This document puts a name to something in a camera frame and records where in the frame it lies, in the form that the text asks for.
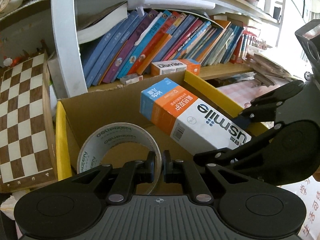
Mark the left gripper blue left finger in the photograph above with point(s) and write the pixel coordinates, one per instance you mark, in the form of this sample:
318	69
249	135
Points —
130	176

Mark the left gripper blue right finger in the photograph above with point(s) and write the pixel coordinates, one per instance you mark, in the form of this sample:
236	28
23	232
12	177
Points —
187	175

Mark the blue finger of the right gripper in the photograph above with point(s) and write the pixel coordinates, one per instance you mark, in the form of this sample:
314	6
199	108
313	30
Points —
217	156
262	112

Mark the usmile toothpaste box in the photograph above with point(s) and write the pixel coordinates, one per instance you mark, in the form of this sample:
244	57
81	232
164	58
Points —
188	120

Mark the clear packing tape roll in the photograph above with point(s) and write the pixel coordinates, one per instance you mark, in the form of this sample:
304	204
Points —
118	143

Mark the stack of papers and books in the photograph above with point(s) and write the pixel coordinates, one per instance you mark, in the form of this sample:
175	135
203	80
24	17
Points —
265	67

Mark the red dictionary books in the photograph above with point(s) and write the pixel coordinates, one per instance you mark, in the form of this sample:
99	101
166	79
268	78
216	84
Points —
236	56

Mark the yellow cardboard box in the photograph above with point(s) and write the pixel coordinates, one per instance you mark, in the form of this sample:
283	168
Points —
78	117

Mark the small red white box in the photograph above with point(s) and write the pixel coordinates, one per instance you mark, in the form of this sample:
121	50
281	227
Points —
131	78

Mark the usmile box on shelf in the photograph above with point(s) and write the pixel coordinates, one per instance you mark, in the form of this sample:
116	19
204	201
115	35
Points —
173	66

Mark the wooden chessboard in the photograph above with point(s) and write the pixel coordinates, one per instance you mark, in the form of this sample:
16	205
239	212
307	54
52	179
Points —
27	135

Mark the row of leaning books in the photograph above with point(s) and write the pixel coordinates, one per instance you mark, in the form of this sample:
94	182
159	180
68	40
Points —
160	45

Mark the white desk lamp bar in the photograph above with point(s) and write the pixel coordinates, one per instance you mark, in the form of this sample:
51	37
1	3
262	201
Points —
171	4

